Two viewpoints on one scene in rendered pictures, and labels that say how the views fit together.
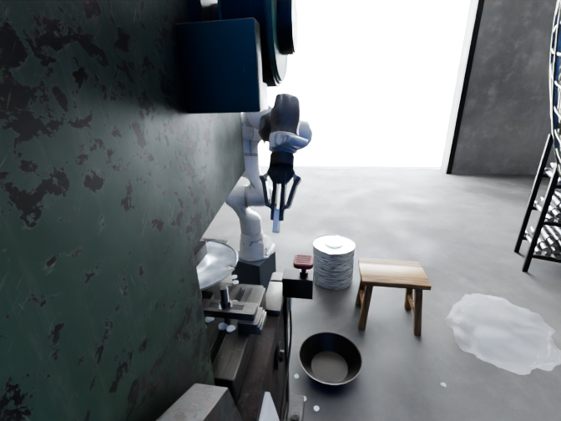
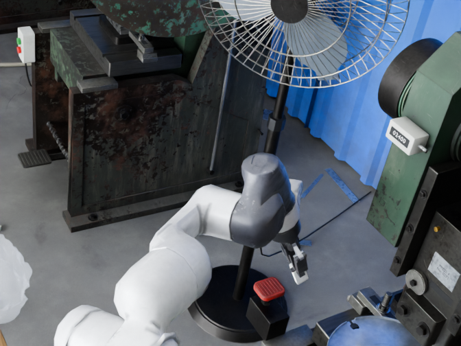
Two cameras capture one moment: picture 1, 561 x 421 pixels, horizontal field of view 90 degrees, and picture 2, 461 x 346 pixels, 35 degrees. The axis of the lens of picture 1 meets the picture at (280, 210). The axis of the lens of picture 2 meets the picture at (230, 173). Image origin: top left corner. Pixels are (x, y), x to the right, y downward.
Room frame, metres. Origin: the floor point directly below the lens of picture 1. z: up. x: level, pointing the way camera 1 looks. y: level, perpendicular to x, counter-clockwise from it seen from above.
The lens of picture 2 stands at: (1.79, 0.70, 2.03)
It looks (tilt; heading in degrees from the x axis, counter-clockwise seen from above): 36 degrees down; 223
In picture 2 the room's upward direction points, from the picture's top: 10 degrees clockwise
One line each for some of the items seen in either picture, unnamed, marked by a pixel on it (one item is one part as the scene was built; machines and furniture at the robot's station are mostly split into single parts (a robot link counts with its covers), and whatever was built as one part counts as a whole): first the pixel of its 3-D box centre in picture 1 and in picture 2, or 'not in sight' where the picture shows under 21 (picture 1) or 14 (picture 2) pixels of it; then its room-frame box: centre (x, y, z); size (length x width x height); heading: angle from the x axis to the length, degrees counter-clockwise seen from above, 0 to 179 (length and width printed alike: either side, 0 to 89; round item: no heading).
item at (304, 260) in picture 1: (303, 269); (267, 296); (0.75, -0.07, 0.72); 0.07 x 0.06 x 0.08; 170
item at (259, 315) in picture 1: (229, 306); (381, 305); (0.55, 0.13, 0.76); 0.17 x 0.06 x 0.10; 80
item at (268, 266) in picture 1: (255, 289); not in sight; (1.34, 0.16, 0.23); 0.18 x 0.18 x 0.45; 63
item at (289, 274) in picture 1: (297, 296); (263, 330); (0.76, -0.05, 0.62); 0.10 x 0.06 x 0.20; 80
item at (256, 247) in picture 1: (255, 240); not in sight; (1.37, 0.14, 0.52); 0.22 x 0.19 x 0.14; 153
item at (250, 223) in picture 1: (242, 209); not in sight; (1.34, 0.19, 0.71); 0.18 x 0.11 x 0.25; 85
